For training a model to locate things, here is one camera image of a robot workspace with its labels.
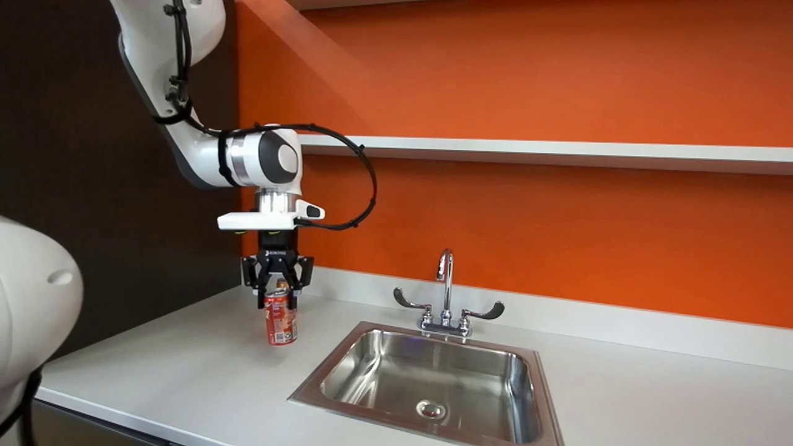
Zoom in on black cable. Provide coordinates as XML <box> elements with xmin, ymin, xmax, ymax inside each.
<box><xmin>162</xmin><ymin>0</ymin><xmax>379</xmax><ymax>232</ymax></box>

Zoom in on stainless steel sink basin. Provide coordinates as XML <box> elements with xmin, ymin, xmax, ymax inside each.
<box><xmin>289</xmin><ymin>323</ymin><xmax>564</xmax><ymax>446</ymax></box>

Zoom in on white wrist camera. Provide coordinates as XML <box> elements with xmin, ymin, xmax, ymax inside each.
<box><xmin>217</xmin><ymin>194</ymin><xmax>324</xmax><ymax>230</ymax></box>

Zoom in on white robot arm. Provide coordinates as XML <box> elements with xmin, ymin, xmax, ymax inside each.
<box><xmin>0</xmin><ymin>0</ymin><xmax>308</xmax><ymax>446</ymax></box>

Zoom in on red soda can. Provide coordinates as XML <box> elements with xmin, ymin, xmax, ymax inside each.
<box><xmin>266</xmin><ymin>279</ymin><xmax>295</xmax><ymax>346</ymax></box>

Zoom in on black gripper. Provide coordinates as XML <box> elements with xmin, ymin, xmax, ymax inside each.
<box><xmin>241</xmin><ymin>230</ymin><xmax>314</xmax><ymax>310</ymax></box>

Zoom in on white wall shelf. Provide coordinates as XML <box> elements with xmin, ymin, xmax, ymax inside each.
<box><xmin>298</xmin><ymin>131</ymin><xmax>793</xmax><ymax>178</ymax></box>

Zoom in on chrome sink faucet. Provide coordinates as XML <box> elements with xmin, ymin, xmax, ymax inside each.
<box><xmin>391</xmin><ymin>247</ymin><xmax>505</xmax><ymax>343</ymax></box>

